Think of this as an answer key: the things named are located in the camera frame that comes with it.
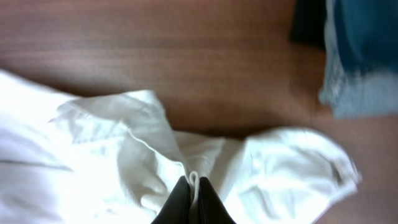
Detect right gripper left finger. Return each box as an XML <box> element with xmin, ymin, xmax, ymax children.
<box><xmin>151</xmin><ymin>176</ymin><xmax>191</xmax><ymax>224</ymax></box>

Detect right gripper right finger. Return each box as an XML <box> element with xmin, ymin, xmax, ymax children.
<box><xmin>198</xmin><ymin>177</ymin><xmax>236</xmax><ymax>224</ymax></box>

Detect white t-shirt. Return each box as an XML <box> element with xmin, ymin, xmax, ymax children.
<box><xmin>1</xmin><ymin>71</ymin><xmax>361</xmax><ymax>223</ymax></box>

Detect folded light blue jeans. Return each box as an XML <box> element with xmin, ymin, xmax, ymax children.
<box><xmin>319</xmin><ymin>0</ymin><xmax>397</xmax><ymax>119</ymax></box>

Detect black garment under blue stack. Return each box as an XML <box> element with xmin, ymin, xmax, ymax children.
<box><xmin>289</xmin><ymin>0</ymin><xmax>326</xmax><ymax>50</ymax></box>

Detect folded dark blue garment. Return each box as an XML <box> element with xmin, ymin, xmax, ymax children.
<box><xmin>333</xmin><ymin>0</ymin><xmax>397</xmax><ymax>73</ymax></box>

